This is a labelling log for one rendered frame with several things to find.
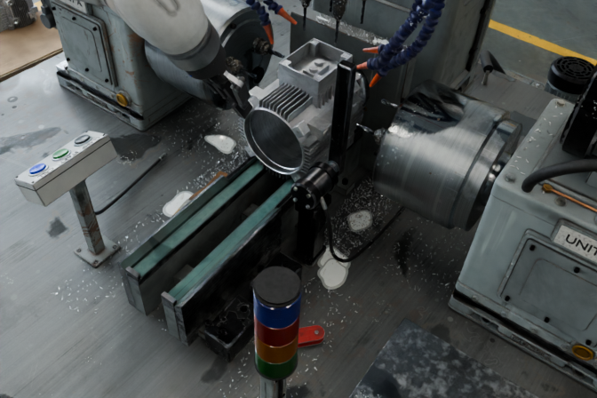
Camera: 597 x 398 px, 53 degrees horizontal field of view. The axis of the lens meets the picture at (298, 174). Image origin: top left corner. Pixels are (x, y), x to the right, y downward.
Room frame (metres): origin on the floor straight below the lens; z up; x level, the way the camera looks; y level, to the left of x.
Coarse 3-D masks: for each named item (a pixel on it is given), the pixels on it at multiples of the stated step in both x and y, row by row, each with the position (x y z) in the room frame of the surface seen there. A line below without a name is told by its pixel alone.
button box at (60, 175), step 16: (80, 144) 0.82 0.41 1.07; (96, 144) 0.82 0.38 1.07; (112, 144) 0.84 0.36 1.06; (48, 160) 0.79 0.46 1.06; (64, 160) 0.78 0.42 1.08; (80, 160) 0.79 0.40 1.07; (96, 160) 0.81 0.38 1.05; (32, 176) 0.74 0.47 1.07; (48, 176) 0.73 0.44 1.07; (64, 176) 0.75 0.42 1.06; (80, 176) 0.77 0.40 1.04; (32, 192) 0.71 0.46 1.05; (48, 192) 0.72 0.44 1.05; (64, 192) 0.73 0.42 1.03
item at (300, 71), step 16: (304, 48) 1.08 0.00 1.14; (320, 48) 1.10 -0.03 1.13; (336, 48) 1.07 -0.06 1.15; (288, 64) 1.01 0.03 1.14; (304, 64) 1.05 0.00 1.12; (320, 64) 1.03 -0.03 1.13; (336, 64) 1.06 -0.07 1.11; (288, 80) 1.00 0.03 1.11; (304, 80) 0.98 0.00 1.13; (320, 80) 0.96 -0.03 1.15; (320, 96) 0.96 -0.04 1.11
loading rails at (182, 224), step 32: (256, 160) 0.97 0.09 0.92; (352, 160) 1.06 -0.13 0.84; (224, 192) 0.86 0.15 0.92; (256, 192) 0.92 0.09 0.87; (288, 192) 0.87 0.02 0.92; (192, 224) 0.77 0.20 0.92; (224, 224) 0.83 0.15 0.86; (256, 224) 0.78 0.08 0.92; (288, 224) 0.85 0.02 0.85; (128, 256) 0.67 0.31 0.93; (160, 256) 0.69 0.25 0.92; (192, 256) 0.74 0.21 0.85; (224, 256) 0.70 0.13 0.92; (256, 256) 0.74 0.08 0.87; (128, 288) 0.65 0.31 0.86; (160, 288) 0.67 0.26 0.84; (192, 288) 0.62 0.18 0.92; (224, 288) 0.66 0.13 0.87; (192, 320) 0.59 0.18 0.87
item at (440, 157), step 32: (416, 96) 0.90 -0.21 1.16; (448, 96) 0.90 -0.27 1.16; (384, 128) 0.91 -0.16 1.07; (416, 128) 0.84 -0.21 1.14; (448, 128) 0.83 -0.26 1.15; (480, 128) 0.82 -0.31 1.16; (512, 128) 0.84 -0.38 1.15; (384, 160) 0.82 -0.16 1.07; (416, 160) 0.80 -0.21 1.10; (448, 160) 0.78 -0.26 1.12; (480, 160) 0.77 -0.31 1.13; (384, 192) 0.82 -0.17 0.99; (416, 192) 0.77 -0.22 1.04; (448, 192) 0.75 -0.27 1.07; (480, 192) 0.75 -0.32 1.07; (448, 224) 0.74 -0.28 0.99
